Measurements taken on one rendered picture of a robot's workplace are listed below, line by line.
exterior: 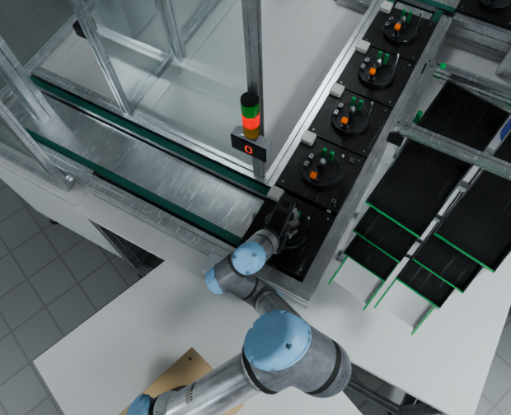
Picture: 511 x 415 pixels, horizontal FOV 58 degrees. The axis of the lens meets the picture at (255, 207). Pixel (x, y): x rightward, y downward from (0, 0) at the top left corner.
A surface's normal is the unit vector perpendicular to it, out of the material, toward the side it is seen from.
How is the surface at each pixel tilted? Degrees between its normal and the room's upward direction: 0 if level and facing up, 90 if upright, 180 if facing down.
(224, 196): 0
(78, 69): 0
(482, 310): 0
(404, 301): 45
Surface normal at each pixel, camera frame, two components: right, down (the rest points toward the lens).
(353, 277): -0.47, 0.21
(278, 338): -0.63, -0.60
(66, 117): -0.03, -0.42
